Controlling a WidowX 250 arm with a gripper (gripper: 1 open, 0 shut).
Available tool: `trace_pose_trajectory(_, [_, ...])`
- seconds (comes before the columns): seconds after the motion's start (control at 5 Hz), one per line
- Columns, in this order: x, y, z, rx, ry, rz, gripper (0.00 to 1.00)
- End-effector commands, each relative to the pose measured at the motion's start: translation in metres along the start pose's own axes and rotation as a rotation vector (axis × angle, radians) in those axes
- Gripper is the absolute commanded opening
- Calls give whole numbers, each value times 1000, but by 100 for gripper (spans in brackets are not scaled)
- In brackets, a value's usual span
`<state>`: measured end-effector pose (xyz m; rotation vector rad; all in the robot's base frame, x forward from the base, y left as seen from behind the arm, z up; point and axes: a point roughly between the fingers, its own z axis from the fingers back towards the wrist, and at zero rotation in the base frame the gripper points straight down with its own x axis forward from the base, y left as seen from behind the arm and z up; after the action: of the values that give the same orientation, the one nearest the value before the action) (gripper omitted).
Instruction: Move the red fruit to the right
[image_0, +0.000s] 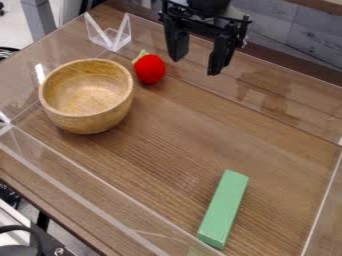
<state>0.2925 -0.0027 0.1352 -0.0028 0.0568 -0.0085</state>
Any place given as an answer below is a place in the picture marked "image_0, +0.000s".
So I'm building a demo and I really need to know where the red plush strawberry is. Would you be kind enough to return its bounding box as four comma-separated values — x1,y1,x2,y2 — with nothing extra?
131,50,165,84

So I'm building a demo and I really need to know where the wooden bowl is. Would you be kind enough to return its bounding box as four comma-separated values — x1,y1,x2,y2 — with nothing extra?
38,58,135,134

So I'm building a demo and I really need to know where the clear acrylic front wall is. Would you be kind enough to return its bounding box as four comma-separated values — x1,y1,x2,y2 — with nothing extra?
0,113,224,256

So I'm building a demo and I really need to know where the green rectangular block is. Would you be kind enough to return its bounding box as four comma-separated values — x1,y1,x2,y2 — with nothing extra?
196,170,248,250

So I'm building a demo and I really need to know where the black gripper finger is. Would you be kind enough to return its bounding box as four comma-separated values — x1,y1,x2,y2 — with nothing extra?
207,33,236,76
164,16,189,62

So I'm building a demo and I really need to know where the clear acrylic corner bracket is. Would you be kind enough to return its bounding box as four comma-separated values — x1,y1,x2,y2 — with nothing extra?
84,12,132,52

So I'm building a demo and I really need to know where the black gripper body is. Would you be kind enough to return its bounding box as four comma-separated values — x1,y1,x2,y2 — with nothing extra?
159,0,252,48

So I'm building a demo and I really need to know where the grey post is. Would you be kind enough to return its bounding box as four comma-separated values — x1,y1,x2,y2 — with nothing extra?
20,0,57,41

